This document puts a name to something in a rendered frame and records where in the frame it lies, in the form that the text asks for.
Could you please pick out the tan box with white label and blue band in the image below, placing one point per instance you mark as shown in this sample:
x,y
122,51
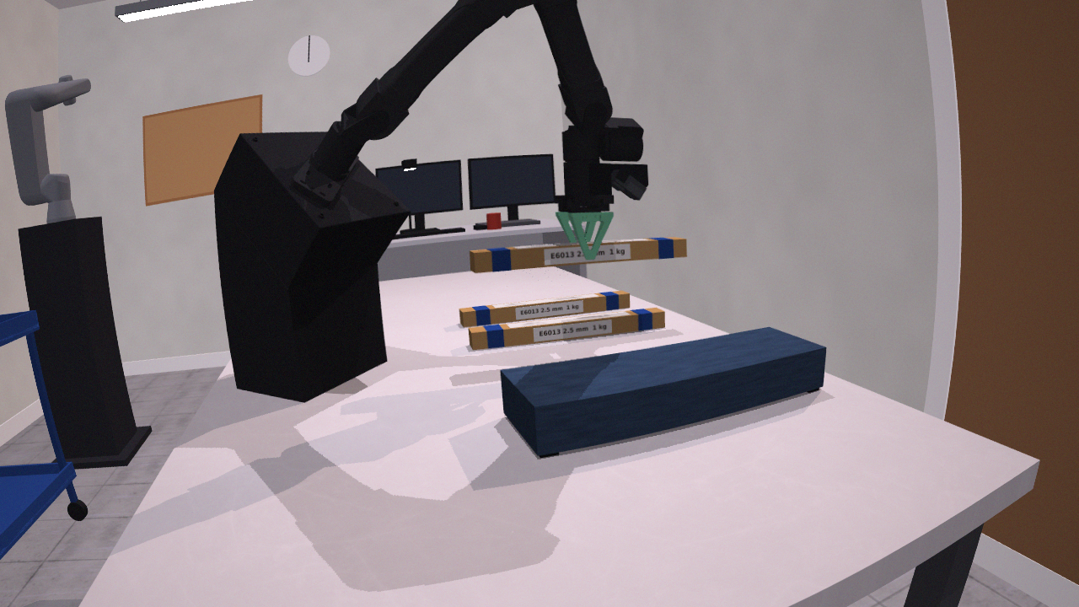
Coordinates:
x,y
547,255

